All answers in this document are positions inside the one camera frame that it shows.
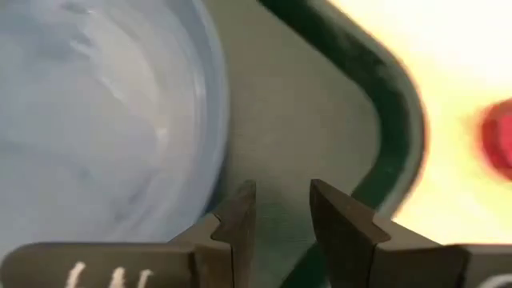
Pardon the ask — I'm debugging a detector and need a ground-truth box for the red faceted plastic cup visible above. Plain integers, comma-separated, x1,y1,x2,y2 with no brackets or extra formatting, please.
478,98,512,182

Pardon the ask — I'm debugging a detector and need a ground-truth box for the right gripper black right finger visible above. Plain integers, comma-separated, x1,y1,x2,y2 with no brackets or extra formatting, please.
310,178,469,288

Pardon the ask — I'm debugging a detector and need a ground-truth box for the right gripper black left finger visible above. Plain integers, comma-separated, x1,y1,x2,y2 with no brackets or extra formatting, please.
167,179,258,288

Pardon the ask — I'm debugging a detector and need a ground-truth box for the dark green tray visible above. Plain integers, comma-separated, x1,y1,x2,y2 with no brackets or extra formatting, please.
199,0,427,288

